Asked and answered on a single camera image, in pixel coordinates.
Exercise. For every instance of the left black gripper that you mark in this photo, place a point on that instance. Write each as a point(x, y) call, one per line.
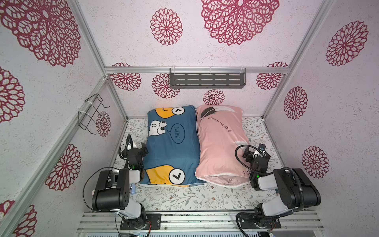
point(131, 151)

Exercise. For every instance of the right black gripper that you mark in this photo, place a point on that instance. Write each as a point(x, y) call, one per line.
point(261, 154)

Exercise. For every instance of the blue cartoon pillow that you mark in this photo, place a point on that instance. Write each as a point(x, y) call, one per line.
point(173, 148)

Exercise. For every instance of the pink good night pillow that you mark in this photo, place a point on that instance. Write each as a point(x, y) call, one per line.
point(220, 132)

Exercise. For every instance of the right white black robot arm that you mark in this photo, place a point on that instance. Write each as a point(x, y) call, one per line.
point(295, 190)

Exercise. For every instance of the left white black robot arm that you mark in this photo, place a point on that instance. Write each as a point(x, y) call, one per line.
point(112, 192)

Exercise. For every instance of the floral bed sheet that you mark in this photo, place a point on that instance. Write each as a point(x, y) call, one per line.
point(209, 196)

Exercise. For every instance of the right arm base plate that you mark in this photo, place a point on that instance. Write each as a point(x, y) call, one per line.
point(250, 221)

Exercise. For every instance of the black wire wall rack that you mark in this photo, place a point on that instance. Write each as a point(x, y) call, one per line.
point(95, 119)

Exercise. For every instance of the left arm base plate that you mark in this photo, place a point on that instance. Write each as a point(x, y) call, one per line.
point(144, 222)

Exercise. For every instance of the aluminium mounting rail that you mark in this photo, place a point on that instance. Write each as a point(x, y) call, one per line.
point(192, 221)

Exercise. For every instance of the grey metal wall shelf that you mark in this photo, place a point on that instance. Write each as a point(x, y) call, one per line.
point(232, 79)

